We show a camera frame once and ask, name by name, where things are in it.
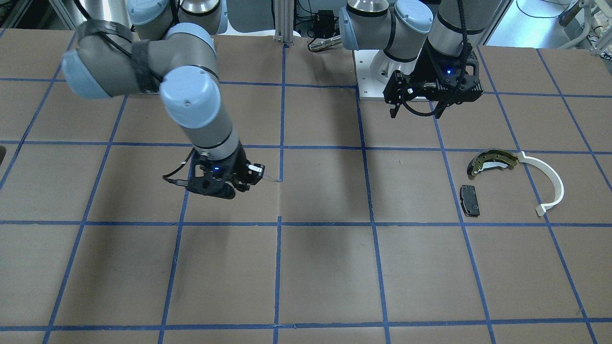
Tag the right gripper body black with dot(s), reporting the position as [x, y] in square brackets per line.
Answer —
[238, 166]

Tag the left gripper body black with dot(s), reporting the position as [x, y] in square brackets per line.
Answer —
[422, 71]

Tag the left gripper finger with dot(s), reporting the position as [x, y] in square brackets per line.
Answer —
[441, 106]
[395, 109]

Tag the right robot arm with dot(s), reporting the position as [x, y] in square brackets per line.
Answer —
[175, 58]

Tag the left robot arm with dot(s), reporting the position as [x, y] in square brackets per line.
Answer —
[403, 28]

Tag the curved brake shoe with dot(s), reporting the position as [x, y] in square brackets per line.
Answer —
[491, 159]

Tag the black brake pad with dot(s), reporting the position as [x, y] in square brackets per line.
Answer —
[469, 202]

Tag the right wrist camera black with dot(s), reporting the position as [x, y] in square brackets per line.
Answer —
[247, 175]

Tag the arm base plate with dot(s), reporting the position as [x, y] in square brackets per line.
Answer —
[377, 81]

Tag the aluminium frame post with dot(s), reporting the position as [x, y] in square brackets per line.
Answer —
[284, 21]

